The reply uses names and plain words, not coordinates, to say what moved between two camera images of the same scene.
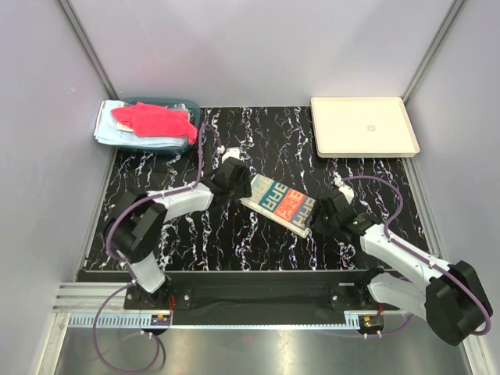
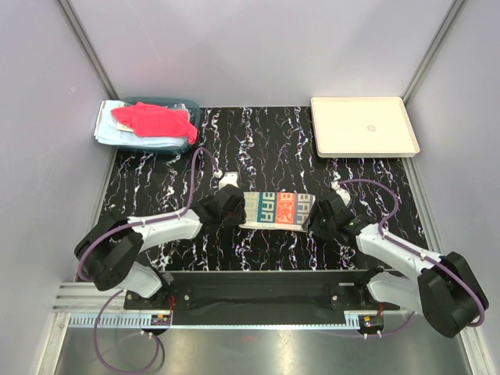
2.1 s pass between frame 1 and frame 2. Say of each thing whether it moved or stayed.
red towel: stayed
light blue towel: stayed
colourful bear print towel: moved
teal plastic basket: stayed
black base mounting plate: stayed
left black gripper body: moved
